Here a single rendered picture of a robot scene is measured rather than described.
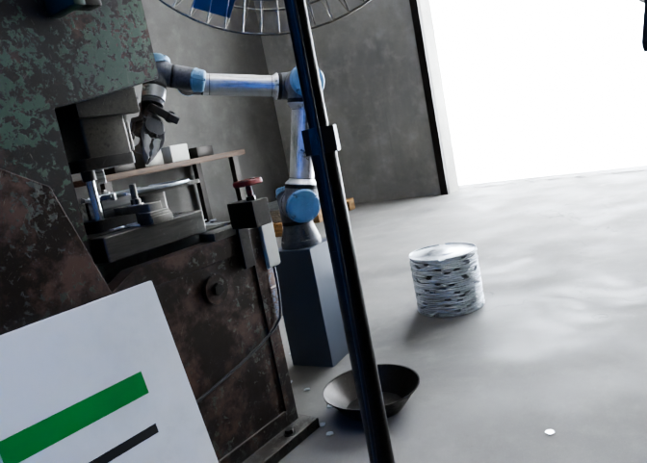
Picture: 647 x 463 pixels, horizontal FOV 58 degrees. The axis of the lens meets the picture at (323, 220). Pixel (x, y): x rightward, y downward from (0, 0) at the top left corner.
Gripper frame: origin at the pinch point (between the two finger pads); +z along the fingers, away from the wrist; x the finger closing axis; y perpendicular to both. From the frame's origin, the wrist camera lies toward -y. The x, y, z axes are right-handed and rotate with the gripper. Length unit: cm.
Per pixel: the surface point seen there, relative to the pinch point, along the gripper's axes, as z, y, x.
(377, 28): -271, 145, -359
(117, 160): 9.6, -19.1, 22.9
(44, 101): 5, -28, 48
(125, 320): 50, -38, 28
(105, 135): 3.4, -16.6, 25.9
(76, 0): -15, -39, 50
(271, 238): 23.7, -38.0, -17.2
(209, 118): -175, 308, -289
